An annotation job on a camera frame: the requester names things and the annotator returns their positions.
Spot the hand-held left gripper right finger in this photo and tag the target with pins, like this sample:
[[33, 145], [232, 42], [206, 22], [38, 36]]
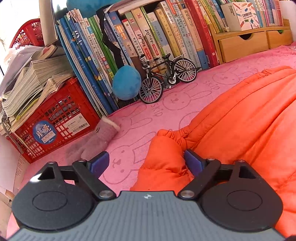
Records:
[[193, 162]]

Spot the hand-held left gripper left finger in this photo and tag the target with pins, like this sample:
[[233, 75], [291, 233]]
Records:
[[100, 161]]

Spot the orange puffer jacket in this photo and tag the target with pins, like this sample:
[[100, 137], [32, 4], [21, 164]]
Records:
[[242, 129]]

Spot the pink bunny print blanket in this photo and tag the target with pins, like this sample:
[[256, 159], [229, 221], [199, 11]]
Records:
[[143, 120]]

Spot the red plastic crate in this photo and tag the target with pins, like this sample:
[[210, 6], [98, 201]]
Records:
[[64, 109]]

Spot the blue plush ball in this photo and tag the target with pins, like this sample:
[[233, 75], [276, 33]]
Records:
[[126, 83]]

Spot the black model bicycle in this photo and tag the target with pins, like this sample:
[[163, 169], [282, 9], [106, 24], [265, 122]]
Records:
[[150, 90]]

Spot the white paper sheets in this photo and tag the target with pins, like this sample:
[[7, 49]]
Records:
[[13, 176]]

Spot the row of large picture books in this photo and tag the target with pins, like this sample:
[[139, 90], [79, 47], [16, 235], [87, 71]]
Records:
[[92, 58]]

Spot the stack of paper booklets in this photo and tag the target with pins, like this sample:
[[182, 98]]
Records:
[[30, 81]]

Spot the wooden drawer organizer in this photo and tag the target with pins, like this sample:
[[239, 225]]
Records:
[[240, 45]]

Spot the small red basket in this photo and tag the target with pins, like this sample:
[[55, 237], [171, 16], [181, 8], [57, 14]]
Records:
[[27, 34]]

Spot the grey flat panel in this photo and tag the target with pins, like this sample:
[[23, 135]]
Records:
[[47, 20]]

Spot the white printed cardboard box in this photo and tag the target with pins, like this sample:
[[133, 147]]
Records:
[[240, 17]]

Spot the blue plush toy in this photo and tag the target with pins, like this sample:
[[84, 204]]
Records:
[[87, 5]]

